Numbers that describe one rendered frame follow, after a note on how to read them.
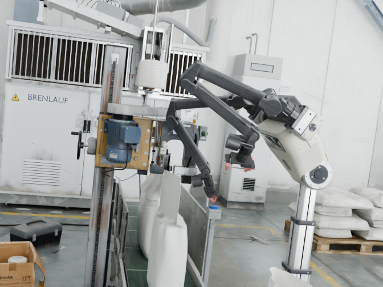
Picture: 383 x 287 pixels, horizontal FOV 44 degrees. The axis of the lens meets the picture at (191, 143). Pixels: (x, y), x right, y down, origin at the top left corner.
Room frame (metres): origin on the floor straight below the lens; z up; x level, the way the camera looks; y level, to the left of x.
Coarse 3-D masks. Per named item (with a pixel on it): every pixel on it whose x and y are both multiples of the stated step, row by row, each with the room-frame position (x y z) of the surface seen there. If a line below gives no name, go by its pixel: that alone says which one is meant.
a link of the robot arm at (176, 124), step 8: (168, 120) 2.67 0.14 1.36; (176, 120) 2.74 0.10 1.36; (176, 128) 2.71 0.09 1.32; (184, 128) 2.73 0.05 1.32; (184, 136) 2.72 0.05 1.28; (184, 144) 2.74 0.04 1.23; (192, 144) 2.74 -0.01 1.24; (192, 152) 2.75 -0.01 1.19; (200, 152) 2.77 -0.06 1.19; (200, 160) 2.76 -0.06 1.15; (200, 168) 2.76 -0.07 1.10; (208, 168) 2.76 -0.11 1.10
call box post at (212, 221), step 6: (210, 222) 2.88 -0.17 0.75; (210, 228) 2.88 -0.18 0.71; (210, 234) 2.88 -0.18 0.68; (210, 240) 2.88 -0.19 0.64; (210, 246) 2.89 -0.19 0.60; (210, 252) 2.89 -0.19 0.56; (210, 258) 2.89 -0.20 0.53; (204, 264) 2.91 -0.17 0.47; (204, 270) 2.89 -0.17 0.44; (204, 276) 2.88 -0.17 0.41; (204, 282) 2.88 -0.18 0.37
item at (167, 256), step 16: (176, 176) 2.72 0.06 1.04; (176, 192) 2.46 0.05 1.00; (160, 208) 2.61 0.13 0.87; (176, 208) 2.43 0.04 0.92; (160, 224) 2.53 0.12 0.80; (176, 224) 2.41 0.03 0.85; (160, 240) 2.49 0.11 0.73; (176, 240) 2.46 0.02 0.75; (160, 256) 2.47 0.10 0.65; (176, 256) 2.45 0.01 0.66; (160, 272) 2.46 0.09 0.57; (176, 272) 2.45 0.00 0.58
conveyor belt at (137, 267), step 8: (128, 208) 4.44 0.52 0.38; (136, 208) 4.48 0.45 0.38; (136, 216) 4.19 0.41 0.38; (128, 224) 3.91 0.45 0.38; (136, 224) 3.94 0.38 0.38; (128, 232) 3.69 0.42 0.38; (136, 232) 3.72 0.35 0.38; (128, 240) 3.49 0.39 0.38; (136, 240) 3.52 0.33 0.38; (128, 248) 3.32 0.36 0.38; (136, 248) 3.34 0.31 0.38; (128, 256) 3.15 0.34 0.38; (136, 256) 3.17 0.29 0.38; (144, 256) 3.19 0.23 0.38; (128, 264) 3.01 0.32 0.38; (136, 264) 3.02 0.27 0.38; (144, 264) 3.04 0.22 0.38; (128, 272) 2.87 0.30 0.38; (136, 272) 2.89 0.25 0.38; (144, 272) 2.90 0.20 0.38; (128, 280) 2.75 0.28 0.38; (136, 280) 2.76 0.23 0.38; (144, 280) 2.78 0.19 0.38; (184, 280) 2.85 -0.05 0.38
